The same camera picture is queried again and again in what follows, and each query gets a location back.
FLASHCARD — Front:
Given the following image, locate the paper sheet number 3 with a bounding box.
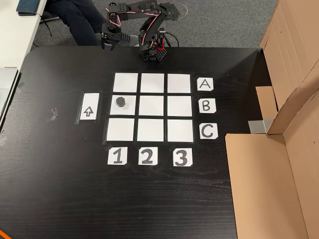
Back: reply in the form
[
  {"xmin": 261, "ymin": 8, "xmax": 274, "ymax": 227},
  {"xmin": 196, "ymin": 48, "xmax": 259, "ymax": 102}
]
[{"xmin": 172, "ymin": 147, "xmax": 193, "ymax": 167}]

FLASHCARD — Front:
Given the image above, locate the person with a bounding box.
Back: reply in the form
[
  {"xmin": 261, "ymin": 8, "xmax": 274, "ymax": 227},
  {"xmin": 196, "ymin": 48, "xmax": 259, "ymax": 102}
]
[{"xmin": 46, "ymin": 0, "xmax": 139, "ymax": 47}]

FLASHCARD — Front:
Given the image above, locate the paper sheet letter A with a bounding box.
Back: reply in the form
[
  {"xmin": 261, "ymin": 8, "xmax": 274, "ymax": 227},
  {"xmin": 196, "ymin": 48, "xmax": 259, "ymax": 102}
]
[{"xmin": 196, "ymin": 77, "xmax": 214, "ymax": 92}]

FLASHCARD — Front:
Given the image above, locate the red white servo cable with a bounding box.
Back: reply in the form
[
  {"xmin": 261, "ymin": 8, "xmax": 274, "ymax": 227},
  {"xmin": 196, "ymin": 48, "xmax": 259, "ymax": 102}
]
[{"xmin": 104, "ymin": 7, "xmax": 123, "ymax": 27}]

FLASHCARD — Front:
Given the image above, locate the crumpled clear tape piece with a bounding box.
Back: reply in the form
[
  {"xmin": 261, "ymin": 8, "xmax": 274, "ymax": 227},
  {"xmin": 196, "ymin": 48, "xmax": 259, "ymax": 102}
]
[{"xmin": 46, "ymin": 107, "xmax": 60, "ymax": 122}]

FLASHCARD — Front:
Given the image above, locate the dark blue notebook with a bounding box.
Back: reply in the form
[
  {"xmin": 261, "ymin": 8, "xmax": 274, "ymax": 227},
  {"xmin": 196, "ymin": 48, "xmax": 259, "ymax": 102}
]
[{"xmin": 16, "ymin": 0, "xmax": 42, "ymax": 17}]

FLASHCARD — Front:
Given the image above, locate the paper sheet letter B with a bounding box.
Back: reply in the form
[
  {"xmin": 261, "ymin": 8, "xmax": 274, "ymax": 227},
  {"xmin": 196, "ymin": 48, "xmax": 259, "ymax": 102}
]
[{"xmin": 198, "ymin": 98, "xmax": 217, "ymax": 114}]

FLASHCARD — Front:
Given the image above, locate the white arrow paper sheet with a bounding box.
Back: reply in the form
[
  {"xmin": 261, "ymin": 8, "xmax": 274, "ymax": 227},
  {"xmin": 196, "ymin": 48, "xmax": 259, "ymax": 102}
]
[{"xmin": 79, "ymin": 92, "xmax": 100, "ymax": 121}]

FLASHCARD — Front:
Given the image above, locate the paper sheet letter C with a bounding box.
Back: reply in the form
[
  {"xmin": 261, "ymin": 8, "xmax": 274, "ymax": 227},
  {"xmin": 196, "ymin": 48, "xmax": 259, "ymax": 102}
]
[{"xmin": 199, "ymin": 123, "xmax": 219, "ymax": 140}]

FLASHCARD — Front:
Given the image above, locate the grey metal leg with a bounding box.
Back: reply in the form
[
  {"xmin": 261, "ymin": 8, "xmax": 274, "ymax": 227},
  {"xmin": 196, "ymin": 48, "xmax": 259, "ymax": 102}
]
[{"xmin": 39, "ymin": 9, "xmax": 64, "ymax": 24}]

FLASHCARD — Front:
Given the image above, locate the red black bar clamp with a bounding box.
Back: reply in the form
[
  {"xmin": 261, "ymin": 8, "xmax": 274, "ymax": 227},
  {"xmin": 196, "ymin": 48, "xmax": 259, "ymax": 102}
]
[{"xmin": 157, "ymin": 28, "xmax": 167, "ymax": 52}]

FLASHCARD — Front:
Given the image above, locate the black power cable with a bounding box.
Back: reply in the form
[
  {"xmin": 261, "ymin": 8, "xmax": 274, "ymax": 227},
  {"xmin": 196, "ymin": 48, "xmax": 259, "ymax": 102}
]
[{"xmin": 164, "ymin": 31, "xmax": 180, "ymax": 48}]

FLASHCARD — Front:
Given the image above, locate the white nine-square grid sheet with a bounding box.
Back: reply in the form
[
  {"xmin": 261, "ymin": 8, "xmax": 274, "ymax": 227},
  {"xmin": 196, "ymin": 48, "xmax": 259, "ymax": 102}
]
[{"xmin": 106, "ymin": 72, "xmax": 195, "ymax": 144}]

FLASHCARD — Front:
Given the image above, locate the grey tape strip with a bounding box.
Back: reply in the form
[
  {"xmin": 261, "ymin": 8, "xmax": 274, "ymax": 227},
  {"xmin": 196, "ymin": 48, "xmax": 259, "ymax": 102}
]
[{"xmin": 248, "ymin": 119, "xmax": 267, "ymax": 134}]

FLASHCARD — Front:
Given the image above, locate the large brown cardboard screen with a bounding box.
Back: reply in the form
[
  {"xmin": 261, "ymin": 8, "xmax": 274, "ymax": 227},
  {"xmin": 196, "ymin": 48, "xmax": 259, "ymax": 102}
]
[{"xmin": 225, "ymin": 0, "xmax": 319, "ymax": 239}]

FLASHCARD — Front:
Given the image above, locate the white desk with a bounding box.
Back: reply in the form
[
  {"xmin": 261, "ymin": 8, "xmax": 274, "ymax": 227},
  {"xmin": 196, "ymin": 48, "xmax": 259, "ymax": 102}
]
[{"xmin": 0, "ymin": 0, "xmax": 48, "ymax": 73}]

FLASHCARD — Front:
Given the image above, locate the paper sheet number 2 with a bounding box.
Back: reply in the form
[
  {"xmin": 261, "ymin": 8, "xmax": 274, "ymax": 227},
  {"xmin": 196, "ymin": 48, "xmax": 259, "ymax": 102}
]
[{"xmin": 138, "ymin": 146, "xmax": 159, "ymax": 166}]

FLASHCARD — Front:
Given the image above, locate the paper sheet number 1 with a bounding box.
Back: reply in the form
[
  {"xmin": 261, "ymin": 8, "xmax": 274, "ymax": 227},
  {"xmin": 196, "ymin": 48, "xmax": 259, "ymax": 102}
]
[{"xmin": 107, "ymin": 146, "xmax": 128, "ymax": 165}]

